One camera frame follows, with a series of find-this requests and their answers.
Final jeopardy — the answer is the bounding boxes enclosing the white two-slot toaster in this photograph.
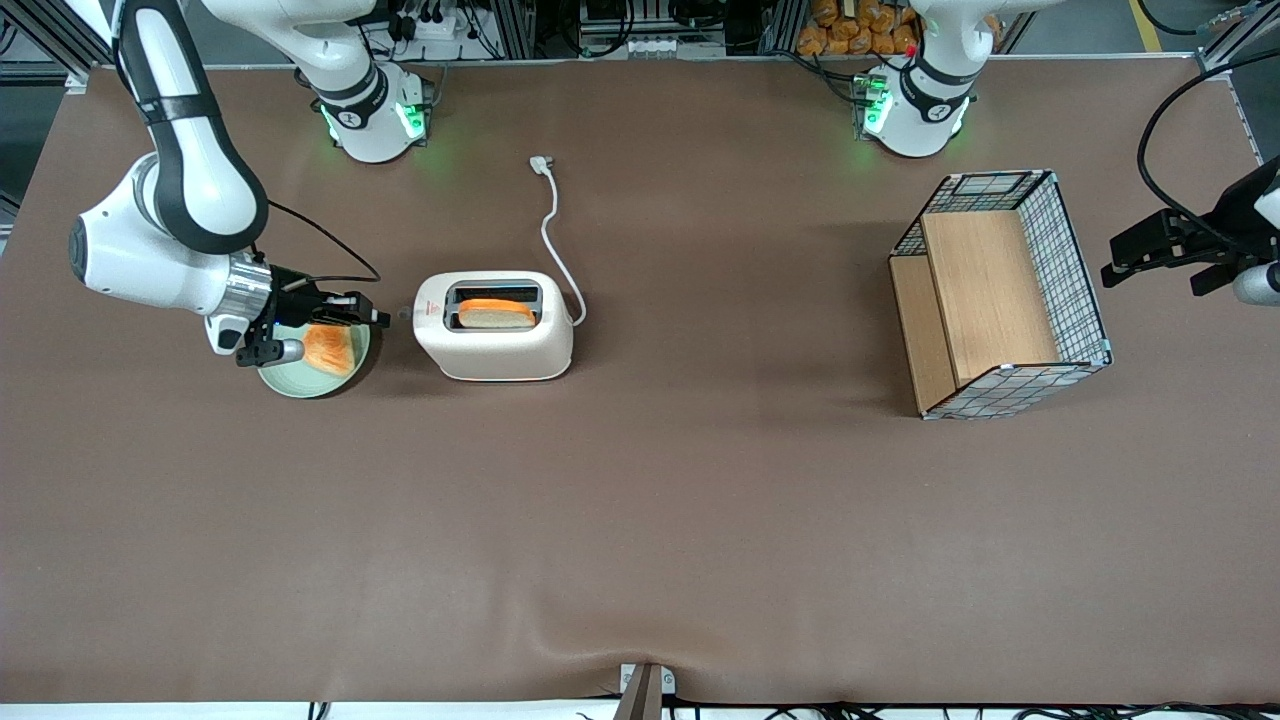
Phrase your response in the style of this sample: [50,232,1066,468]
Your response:
[398,271,576,383]

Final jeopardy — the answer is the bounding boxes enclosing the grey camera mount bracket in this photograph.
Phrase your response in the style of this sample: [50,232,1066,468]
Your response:
[613,662,677,720]

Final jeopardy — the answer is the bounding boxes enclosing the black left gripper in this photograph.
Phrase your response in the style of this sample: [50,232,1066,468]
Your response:
[1101,160,1280,298]

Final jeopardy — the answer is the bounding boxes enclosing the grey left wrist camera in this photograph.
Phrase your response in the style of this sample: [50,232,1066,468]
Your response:
[1233,262,1280,307]

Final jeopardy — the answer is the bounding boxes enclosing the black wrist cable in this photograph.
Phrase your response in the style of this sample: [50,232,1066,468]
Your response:
[262,198,382,285]
[1137,48,1280,247]

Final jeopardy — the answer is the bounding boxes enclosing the pale green round plate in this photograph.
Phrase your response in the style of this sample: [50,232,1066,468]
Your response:
[256,322,372,399]

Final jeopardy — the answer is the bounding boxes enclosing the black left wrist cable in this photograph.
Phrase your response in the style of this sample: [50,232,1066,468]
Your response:
[1137,48,1280,247]

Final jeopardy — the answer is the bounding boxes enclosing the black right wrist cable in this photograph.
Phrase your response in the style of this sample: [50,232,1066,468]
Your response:
[262,198,382,285]

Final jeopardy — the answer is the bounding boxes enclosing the pile of golden bread rolls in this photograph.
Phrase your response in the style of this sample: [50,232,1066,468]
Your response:
[796,0,923,57]

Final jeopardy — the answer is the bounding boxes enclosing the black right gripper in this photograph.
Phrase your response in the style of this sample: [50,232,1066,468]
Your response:
[248,264,392,346]

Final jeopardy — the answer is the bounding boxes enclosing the orange triangular pastry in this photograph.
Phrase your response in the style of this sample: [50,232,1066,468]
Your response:
[302,325,357,377]

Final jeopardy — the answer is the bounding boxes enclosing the white power strip with plugs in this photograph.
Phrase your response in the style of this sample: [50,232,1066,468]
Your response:
[385,0,483,43]

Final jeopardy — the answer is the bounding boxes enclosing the white toaster power cord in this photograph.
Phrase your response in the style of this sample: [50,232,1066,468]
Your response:
[529,155,588,328]

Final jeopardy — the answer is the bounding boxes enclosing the bread slice with orange crust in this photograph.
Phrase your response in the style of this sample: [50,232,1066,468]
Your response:
[458,298,537,331]

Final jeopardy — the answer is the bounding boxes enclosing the wire basket with wooden shelf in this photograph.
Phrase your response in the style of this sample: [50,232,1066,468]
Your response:
[889,170,1113,421]

